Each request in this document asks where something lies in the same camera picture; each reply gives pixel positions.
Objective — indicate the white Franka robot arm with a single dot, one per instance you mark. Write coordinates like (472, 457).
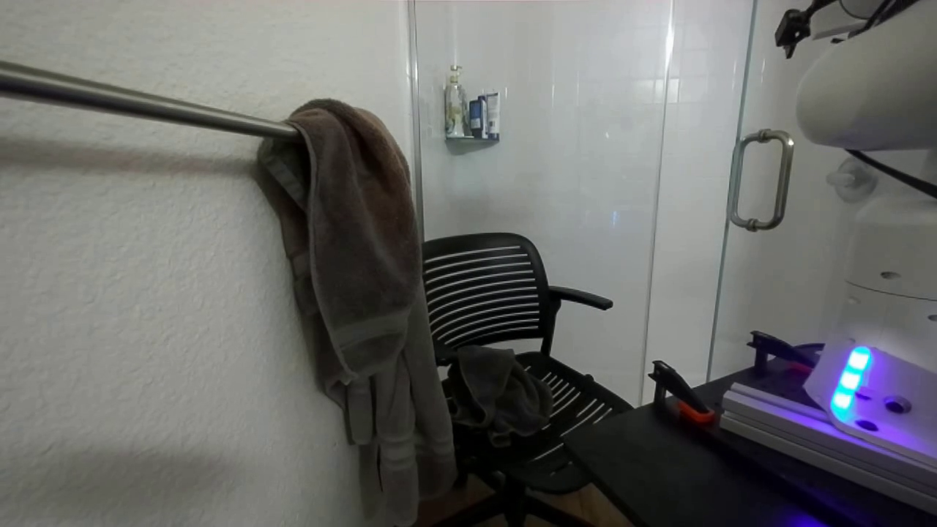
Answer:
(867, 99)

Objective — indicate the glass shower door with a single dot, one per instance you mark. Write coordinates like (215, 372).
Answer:
(781, 273)

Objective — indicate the black slatted office chair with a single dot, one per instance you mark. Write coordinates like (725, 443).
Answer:
(488, 293)

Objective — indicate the brown hanging towel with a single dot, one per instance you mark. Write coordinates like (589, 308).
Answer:
(355, 293)

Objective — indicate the small shower shelf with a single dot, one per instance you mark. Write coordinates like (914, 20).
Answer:
(472, 143)

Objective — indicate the dark crumpled cloth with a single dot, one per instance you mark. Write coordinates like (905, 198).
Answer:
(498, 390)

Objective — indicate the white green bottle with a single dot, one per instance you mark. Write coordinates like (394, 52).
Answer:
(456, 105)

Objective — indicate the black orange clamp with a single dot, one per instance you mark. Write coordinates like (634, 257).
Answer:
(683, 400)

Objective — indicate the dark purple clamp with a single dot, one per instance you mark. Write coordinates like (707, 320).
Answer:
(781, 350)

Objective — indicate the device with blue light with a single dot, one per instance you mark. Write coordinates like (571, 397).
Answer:
(810, 425)

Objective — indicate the metal towel bar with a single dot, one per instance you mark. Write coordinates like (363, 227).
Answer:
(119, 102)

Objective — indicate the clear suction cup hook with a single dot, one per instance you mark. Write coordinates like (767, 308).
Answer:
(851, 179)

